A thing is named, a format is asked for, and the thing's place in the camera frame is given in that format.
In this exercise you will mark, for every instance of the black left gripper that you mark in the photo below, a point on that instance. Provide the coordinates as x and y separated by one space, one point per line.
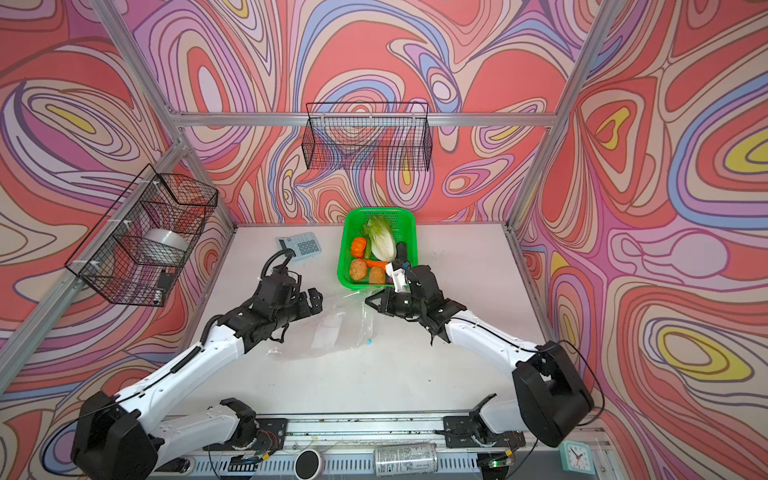
305 309

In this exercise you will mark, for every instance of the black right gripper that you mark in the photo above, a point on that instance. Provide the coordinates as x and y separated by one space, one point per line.
386 307

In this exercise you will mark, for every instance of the toy brown bun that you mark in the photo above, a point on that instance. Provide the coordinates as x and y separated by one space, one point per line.
377 276

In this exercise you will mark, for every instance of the toy potato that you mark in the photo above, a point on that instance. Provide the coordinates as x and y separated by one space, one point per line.
358 270

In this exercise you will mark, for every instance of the clear zip top bag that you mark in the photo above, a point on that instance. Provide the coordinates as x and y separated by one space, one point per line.
346 323

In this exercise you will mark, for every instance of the green plastic basket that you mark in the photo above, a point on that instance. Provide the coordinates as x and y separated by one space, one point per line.
403 226

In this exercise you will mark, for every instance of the orange toy pumpkin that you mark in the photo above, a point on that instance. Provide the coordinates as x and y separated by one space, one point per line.
358 247

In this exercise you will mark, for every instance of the orange toy carrot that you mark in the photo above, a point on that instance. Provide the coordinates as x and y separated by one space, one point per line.
376 263

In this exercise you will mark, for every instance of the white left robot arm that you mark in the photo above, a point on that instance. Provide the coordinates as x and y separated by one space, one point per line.
128 435

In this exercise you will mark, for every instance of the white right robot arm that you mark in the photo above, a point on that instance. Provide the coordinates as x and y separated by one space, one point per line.
550 396

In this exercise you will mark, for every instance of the light blue calculator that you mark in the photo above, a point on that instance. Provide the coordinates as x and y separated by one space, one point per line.
304 245

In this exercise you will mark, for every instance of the toy napa cabbage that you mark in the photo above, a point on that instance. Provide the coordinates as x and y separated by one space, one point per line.
380 237

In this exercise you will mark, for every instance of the white roll in basket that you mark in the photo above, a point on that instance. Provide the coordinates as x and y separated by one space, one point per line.
163 247

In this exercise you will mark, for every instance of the silver drink can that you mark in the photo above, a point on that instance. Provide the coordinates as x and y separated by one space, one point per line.
406 459

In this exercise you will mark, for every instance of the teal small clock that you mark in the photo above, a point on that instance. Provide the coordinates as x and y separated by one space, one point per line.
576 457

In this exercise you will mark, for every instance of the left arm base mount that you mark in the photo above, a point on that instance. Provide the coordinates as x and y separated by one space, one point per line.
264 435

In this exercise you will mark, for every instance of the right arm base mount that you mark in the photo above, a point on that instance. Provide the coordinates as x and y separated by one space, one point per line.
466 431

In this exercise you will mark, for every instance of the black wire basket left wall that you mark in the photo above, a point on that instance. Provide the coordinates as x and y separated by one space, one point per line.
110 263

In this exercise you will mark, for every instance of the black wire basket wall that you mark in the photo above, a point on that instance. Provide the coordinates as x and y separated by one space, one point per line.
367 136
110 263

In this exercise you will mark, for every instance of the black wire basket back wall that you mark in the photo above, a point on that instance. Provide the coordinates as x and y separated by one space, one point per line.
367 136

